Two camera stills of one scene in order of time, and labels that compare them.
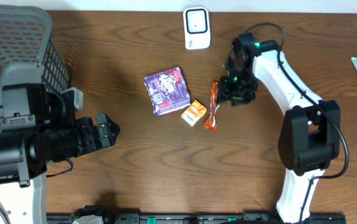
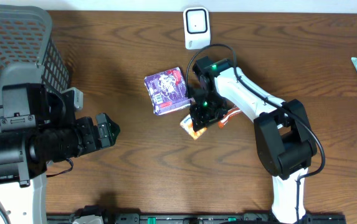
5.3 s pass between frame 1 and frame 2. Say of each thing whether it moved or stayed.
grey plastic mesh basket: stayed
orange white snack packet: moved
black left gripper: stayed
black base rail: stayed
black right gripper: moved
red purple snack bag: stayed
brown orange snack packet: moved
